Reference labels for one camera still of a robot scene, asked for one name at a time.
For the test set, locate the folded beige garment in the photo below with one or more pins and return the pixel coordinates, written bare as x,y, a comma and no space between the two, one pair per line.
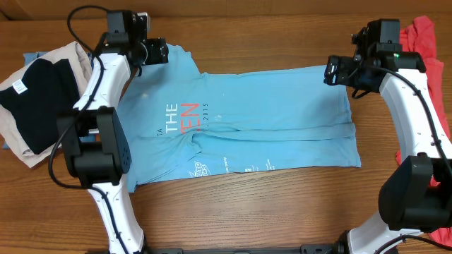
82,70

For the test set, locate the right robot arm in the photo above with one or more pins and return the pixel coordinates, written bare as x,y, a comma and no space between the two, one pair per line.
416,198

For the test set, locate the red t-shirt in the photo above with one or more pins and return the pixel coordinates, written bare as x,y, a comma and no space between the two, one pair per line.
420,37

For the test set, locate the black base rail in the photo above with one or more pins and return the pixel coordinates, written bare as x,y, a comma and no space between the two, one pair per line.
247,250

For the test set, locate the folded blue jeans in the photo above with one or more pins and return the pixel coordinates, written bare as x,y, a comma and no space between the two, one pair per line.
33,55

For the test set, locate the folded black t-shirt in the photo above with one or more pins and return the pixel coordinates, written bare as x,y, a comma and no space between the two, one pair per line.
39,102

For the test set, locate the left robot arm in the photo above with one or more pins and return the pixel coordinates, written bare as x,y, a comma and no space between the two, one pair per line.
95,147

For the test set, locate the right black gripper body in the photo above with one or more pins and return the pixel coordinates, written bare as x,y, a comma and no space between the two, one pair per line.
349,74

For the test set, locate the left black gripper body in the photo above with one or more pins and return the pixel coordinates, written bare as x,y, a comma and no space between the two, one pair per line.
150,51

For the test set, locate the light blue printed t-shirt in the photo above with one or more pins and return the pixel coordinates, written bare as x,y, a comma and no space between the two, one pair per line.
181,123

